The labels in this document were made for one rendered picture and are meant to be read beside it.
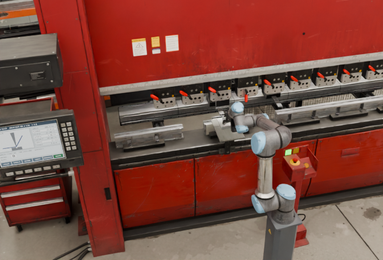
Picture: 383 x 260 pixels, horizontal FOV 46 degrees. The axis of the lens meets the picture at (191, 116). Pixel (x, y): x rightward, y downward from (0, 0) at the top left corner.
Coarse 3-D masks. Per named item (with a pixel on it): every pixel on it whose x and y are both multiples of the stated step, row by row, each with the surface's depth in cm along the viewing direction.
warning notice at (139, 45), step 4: (132, 40) 283; (136, 40) 283; (140, 40) 284; (144, 40) 284; (132, 44) 284; (136, 44) 285; (140, 44) 285; (144, 44) 286; (136, 48) 286; (140, 48) 287; (144, 48) 287; (136, 52) 288; (140, 52) 288; (144, 52) 289
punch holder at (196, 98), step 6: (186, 84) 309; (192, 84) 310; (198, 84) 311; (180, 90) 319; (186, 90) 311; (192, 90) 312; (198, 90) 313; (192, 96) 315; (198, 96) 316; (186, 102) 317; (192, 102) 318; (198, 102) 319
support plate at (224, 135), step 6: (216, 120) 332; (216, 126) 326; (216, 132) 320; (222, 132) 320; (228, 132) 320; (234, 132) 320; (222, 138) 315; (228, 138) 314; (234, 138) 314; (240, 138) 314
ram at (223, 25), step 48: (96, 0) 264; (144, 0) 270; (192, 0) 276; (240, 0) 282; (288, 0) 289; (336, 0) 296; (96, 48) 281; (192, 48) 294; (240, 48) 302; (288, 48) 310; (336, 48) 318
